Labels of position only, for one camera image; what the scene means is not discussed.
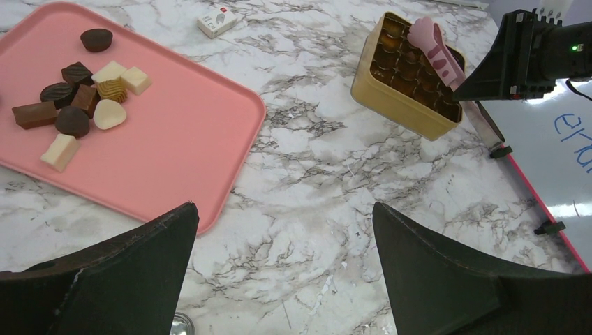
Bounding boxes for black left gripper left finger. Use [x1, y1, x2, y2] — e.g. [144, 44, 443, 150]
[1, 202, 199, 334]

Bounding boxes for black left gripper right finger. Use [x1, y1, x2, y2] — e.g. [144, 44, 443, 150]
[372, 202, 591, 334]

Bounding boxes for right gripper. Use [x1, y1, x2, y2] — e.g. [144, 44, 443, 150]
[453, 10, 591, 102]

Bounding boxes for pink silicone tongs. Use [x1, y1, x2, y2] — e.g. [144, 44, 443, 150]
[408, 17, 504, 151]

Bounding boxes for gold chocolate tin box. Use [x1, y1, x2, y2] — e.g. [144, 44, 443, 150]
[351, 12, 463, 140]

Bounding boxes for white rectangular chocolate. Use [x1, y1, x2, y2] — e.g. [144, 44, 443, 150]
[40, 133, 80, 172]

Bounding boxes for white heart chocolate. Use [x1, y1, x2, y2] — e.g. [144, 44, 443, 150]
[94, 99, 127, 130]

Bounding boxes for dark round chocolate centre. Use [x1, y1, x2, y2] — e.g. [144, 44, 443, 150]
[54, 106, 90, 138]

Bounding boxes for brown small square chocolate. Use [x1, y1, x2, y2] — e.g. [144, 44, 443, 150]
[71, 84, 101, 119]

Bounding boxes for caramel ridged oval chocolate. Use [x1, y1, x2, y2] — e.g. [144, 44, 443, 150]
[96, 79, 128, 103]

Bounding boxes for brown rectangular chocolate bar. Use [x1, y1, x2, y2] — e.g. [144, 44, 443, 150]
[12, 101, 58, 130]

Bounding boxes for dark oval chocolate centre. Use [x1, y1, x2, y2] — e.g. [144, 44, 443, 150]
[39, 82, 77, 110]

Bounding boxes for dark oval chocolate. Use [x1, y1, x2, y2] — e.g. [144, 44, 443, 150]
[80, 28, 113, 52]
[39, 82, 77, 110]

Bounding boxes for white square chocolate middle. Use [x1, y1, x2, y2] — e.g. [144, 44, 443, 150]
[121, 66, 152, 96]

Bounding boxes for white flat chocolate upper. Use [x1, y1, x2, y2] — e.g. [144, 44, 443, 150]
[91, 61, 127, 84]

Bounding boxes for dark diamond chocolate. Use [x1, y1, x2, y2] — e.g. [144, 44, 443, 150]
[61, 62, 94, 88]

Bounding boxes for dark oval chocolate top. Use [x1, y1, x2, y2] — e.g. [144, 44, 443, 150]
[80, 28, 113, 52]

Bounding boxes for silver tin lid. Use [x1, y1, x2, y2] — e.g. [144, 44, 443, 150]
[170, 312, 195, 335]

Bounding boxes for pink framed whiteboard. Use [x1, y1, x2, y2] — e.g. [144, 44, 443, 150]
[482, 80, 591, 271]

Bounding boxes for pink plastic tray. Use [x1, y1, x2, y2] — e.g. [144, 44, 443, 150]
[1, 2, 266, 232]

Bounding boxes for small white card box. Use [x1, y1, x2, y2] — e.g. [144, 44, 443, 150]
[197, 6, 238, 39]

